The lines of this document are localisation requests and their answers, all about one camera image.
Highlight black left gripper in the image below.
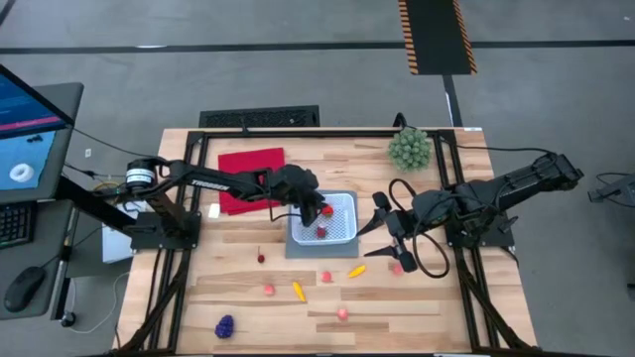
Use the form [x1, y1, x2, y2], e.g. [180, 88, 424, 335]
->
[270, 165, 329, 229]

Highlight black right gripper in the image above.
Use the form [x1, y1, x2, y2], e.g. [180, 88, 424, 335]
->
[355, 190, 424, 275]

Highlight white perforated plastic basket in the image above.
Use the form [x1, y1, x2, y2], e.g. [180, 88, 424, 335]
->
[290, 191, 359, 247]

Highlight grey mat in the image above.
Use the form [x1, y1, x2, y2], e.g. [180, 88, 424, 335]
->
[284, 188, 360, 260]

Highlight red cloth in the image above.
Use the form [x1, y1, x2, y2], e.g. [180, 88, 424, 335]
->
[216, 147, 287, 217]

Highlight green potted plant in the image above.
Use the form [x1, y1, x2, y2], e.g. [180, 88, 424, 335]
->
[386, 126, 434, 174]

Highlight black floor vent grille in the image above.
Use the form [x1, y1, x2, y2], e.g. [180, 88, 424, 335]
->
[198, 104, 321, 129]

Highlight purple grape bunch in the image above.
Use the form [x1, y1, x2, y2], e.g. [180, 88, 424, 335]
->
[213, 313, 236, 340]

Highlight white box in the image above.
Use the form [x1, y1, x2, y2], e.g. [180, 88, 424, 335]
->
[101, 200, 145, 264]

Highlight black hazard-striped floor mat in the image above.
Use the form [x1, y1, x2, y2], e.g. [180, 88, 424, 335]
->
[398, 0, 478, 76]

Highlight black stand base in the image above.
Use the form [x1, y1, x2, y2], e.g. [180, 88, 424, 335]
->
[587, 169, 635, 204]

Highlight grey computer desk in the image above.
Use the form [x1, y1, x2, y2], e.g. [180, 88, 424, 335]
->
[0, 81, 85, 321]

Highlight computer monitor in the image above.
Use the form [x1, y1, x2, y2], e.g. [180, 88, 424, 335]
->
[0, 62, 76, 204]

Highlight black keyboard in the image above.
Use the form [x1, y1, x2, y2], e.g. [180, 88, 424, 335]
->
[0, 201, 36, 249]

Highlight black computer mouse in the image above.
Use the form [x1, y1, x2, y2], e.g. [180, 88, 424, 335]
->
[3, 266, 47, 314]

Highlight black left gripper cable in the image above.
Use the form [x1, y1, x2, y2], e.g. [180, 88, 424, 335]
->
[267, 195, 304, 223]

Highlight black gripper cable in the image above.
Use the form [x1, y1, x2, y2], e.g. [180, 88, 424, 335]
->
[388, 178, 451, 279]
[267, 195, 304, 223]

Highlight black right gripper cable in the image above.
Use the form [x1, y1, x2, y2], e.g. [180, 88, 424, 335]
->
[388, 178, 451, 279]

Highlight black aluminium table frame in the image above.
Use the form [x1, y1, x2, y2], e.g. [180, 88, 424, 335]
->
[112, 127, 540, 357]

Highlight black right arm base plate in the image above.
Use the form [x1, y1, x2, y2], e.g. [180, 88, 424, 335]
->
[444, 217, 516, 249]

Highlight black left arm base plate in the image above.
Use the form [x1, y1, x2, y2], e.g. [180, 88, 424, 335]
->
[129, 211, 202, 251]

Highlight black monitor cable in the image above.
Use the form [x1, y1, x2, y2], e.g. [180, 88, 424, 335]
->
[72, 127, 153, 161]

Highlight white floor cable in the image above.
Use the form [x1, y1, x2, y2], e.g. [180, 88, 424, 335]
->
[68, 270, 131, 335]

